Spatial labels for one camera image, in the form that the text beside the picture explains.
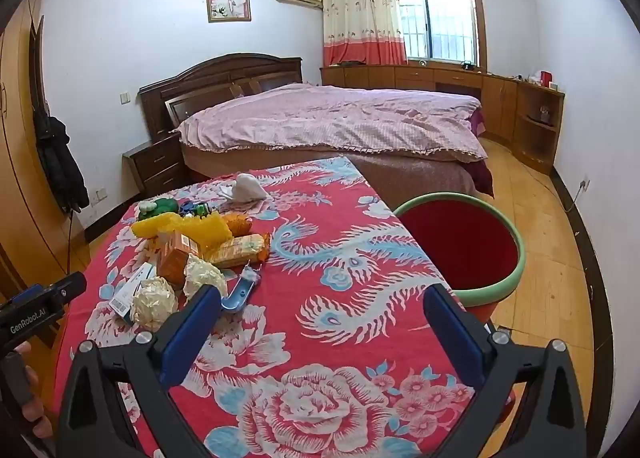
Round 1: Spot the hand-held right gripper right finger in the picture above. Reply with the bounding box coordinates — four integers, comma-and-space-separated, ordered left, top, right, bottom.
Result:
422, 282, 588, 458

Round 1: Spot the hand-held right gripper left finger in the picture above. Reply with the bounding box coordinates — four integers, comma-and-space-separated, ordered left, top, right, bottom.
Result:
55, 283, 236, 458

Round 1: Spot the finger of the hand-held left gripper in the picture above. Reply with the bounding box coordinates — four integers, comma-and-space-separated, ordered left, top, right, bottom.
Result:
10, 272, 87, 313

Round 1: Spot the red bin with green rim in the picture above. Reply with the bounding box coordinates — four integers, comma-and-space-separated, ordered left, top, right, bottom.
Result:
392, 192, 526, 324

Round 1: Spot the white plush toy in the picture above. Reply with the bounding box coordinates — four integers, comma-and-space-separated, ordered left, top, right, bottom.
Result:
217, 173, 271, 201

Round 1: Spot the person's left hand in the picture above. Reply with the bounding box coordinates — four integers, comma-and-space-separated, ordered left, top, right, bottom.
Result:
12, 340, 55, 441

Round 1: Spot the crumpled cream paper ball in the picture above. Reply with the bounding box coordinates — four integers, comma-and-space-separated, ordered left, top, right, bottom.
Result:
131, 276, 178, 331
183, 255, 228, 299

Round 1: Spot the white barcode packet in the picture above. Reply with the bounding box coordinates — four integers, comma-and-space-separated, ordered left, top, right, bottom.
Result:
107, 262, 156, 324

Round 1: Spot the orange carton box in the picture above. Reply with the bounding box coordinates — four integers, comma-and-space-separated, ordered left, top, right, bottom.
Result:
156, 230, 206, 286

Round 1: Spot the yellow biscuit packet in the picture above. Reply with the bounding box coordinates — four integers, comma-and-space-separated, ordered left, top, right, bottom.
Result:
205, 233, 272, 269

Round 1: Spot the yellow foam net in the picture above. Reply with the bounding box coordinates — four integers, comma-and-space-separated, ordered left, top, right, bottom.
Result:
131, 214, 183, 240

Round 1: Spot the orange plastic wrapper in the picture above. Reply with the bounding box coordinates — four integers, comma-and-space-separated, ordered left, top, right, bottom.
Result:
225, 214, 253, 235

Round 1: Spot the wooden wardrobe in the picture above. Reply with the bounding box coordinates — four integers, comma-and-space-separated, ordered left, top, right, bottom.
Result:
0, 0, 91, 354

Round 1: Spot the green pumpkin toy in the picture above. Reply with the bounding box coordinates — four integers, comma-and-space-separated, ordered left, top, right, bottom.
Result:
137, 198, 180, 220

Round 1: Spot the black jacket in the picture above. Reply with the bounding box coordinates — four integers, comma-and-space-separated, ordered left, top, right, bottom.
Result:
34, 108, 91, 214

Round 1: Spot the red floral tablecloth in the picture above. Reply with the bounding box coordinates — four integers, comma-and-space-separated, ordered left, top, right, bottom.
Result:
52, 155, 516, 458

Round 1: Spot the dark wooden nightstand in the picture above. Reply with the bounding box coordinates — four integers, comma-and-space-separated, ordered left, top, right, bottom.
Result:
122, 132, 191, 199

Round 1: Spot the bed with pink blanket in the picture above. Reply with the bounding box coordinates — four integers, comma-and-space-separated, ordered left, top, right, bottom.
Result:
180, 143, 496, 211

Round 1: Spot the wooden corner shelf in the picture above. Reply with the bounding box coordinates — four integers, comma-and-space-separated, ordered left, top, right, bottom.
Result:
512, 80, 566, 175

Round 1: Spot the dark wooden headboard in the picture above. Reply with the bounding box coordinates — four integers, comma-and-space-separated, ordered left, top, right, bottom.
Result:
137, 53, 305, 141

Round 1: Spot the bed with pink cover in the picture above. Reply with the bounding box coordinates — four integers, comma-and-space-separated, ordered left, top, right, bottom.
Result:
170, 83, 488, 161

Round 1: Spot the long wooden cabinet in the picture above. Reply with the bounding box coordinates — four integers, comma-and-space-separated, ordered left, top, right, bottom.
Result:
320, 63, 518, 144

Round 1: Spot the barred window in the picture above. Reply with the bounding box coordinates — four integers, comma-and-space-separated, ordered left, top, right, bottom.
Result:
395, 0, 488, 68

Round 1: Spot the cream and red curtain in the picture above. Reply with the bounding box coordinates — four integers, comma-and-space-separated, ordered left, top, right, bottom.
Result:
321, 0, 408, 67

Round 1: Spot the thin black cable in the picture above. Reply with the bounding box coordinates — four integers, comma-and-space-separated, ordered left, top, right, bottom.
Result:
520, 158, 587, 213

